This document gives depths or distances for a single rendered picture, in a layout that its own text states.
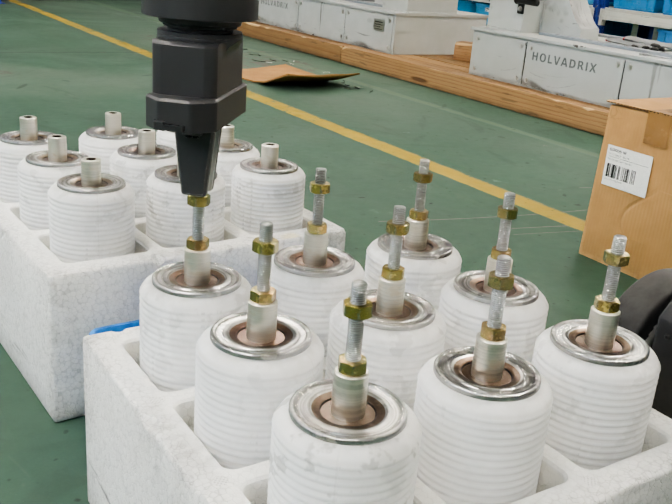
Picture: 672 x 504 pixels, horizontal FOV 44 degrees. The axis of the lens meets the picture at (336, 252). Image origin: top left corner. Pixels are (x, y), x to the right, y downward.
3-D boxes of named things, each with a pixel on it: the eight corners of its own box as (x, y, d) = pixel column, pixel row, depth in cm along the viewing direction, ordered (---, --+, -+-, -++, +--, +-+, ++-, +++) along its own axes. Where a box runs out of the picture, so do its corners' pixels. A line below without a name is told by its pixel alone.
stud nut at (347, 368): (366, 378, 51) (368, 366, 51) (339, 377, 51) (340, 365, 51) (363, 363, 53) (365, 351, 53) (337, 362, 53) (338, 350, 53)
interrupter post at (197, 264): (203, 276, 73) (204, 241, 72) (216, 286, 71) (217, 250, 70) (177, 281, 72) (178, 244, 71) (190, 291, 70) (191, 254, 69)
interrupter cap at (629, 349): (657, 344, 67) (659, 336, 67) (636, 380, 61) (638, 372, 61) (564, 318, 71) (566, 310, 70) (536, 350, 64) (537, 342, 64)
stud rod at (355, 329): (358, 397, 52) (369, 285, 50) (342, 396, 52) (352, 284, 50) (356, 389, 53) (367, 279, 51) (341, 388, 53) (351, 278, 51)
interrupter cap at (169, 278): (215, 262, 77) (215, 255, 76) (257, 292, 71) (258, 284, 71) (137, 275, 72) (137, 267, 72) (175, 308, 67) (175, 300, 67)
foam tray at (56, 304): (207, 259, 146) (209, 158, 139) (336, 351, 116) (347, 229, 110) (-32, 298, 124) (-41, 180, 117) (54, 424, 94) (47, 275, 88)
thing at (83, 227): (118, 306, 108) (116, 170, 102) (148, 335, 101) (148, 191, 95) (43, 320, 103) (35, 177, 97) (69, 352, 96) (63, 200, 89)
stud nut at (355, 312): (372, 322, 50) (373, 309, 50) (344, 320, 50) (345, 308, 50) (369, 308, 52) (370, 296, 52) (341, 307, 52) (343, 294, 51)
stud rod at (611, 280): (610, 327, 65) (629, 236, 63) (606, 331, 65) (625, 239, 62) (598, 323, 66) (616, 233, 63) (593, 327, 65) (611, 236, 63)
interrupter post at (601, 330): (617, 346, 66) (625, 308, 65) (609, 357, 64) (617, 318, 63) (587, 337, 67) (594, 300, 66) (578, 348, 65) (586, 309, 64)
